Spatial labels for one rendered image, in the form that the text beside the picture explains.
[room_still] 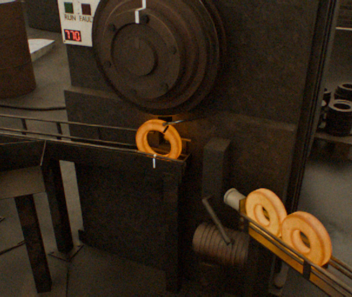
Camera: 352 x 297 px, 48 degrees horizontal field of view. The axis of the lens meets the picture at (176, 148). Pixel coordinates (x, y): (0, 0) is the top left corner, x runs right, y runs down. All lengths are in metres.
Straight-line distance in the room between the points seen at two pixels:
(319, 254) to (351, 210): 1.49
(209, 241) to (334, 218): 1.21
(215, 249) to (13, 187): 0.80
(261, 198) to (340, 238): 1.19
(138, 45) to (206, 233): 0.68
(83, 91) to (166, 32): 0.61
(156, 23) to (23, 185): 0.82
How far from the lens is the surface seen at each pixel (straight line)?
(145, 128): 1.49
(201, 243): 1.43
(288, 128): 1.40
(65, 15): 1.68
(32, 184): 1.62
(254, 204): 1.25
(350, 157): 3.12
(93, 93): 1.68
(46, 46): 5.73
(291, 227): 1.16
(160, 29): 1.21
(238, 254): 1.40
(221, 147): 1.38
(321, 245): 1.10
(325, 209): 2.54
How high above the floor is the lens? 1.47
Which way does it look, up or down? 29 degrees down
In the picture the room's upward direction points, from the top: straight up
